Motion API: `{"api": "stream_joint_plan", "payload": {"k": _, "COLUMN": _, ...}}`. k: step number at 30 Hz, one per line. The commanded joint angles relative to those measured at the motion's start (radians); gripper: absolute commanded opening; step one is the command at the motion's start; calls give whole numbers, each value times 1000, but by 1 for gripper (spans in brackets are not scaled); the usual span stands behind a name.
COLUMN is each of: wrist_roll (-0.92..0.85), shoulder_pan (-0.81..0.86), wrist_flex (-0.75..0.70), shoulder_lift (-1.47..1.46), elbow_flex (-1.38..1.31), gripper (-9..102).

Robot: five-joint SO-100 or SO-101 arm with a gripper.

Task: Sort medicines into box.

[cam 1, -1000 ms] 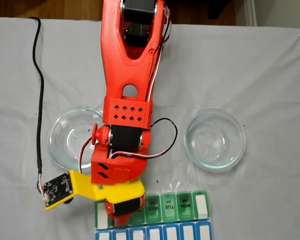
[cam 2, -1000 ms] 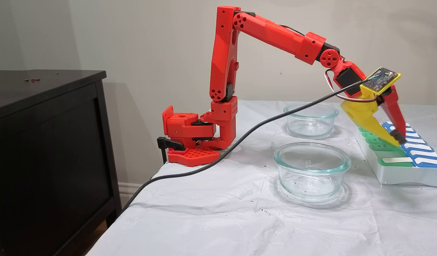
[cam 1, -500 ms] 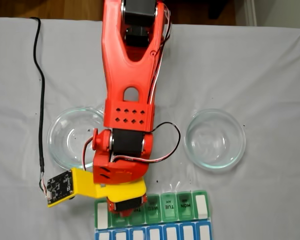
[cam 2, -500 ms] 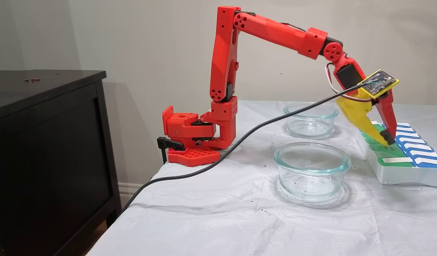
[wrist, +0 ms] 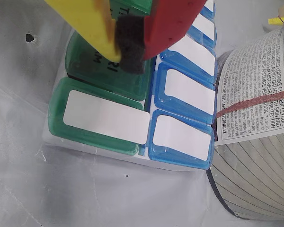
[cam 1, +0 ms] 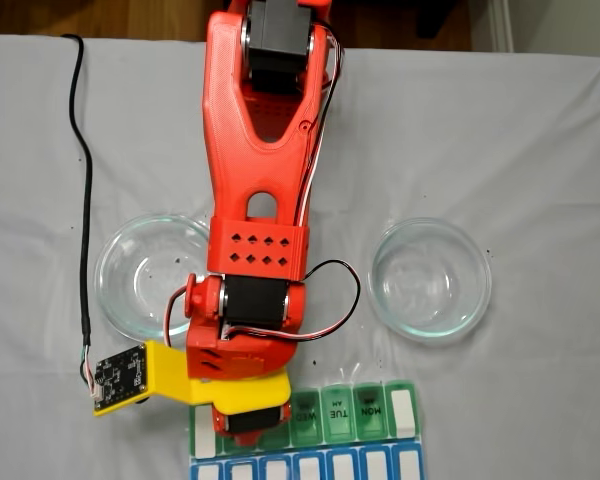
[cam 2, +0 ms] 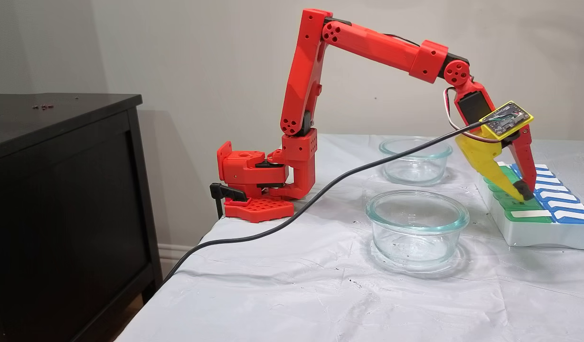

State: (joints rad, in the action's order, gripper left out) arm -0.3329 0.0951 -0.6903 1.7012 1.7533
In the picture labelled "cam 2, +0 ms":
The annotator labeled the black camera cable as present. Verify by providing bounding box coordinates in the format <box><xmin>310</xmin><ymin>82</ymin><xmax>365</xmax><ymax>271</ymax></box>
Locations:
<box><xmin>164</xmin><ymin>119</ymin><xmax>487</xmax><ymax>283</ymax></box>

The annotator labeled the white and red servo wire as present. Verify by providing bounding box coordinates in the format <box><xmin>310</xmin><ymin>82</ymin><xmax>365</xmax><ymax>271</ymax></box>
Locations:
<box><xmin>444</xmin><ymin>87</ymin><xmax>499</xmax><ymax>143</ymax></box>

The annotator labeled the weekly pill organizer box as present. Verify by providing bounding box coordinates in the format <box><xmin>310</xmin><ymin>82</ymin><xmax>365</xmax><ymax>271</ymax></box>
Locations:
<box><xmin>474</xmin><ymin>161</ymin><xmax>584</xmax><ymax>250</ymax></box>

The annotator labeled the black table clamp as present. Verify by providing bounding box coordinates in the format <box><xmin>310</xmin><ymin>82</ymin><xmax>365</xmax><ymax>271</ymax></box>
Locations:
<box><xmin>210</xmin><ymin>183</ymin><xmax>247</xmax><ymax>219</ymax></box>

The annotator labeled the clear glass bowl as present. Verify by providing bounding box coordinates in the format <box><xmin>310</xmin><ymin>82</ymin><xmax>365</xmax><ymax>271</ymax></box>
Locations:
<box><xmin>379</xmin><ymin>138</ymin><xmax>453</xmax><ymax>186</ymax></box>
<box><xmin>366</xmin><ymin>190</ymin><xmax>470</xmax><ymax>266</ymax></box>

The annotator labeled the black wooden cabinet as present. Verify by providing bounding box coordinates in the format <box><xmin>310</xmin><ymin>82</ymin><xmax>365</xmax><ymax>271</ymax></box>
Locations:
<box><xmin>0</xmin><ymin>93</ymin><xmax>163</xmax><ymax>342</ymax></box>

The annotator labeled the white tablecloth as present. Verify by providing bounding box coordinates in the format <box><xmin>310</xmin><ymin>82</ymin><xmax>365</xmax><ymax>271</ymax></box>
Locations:
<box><xmin>116</xmin><ymin>134</ymin><xmax>584</xmax><ymax>342</ymax></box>

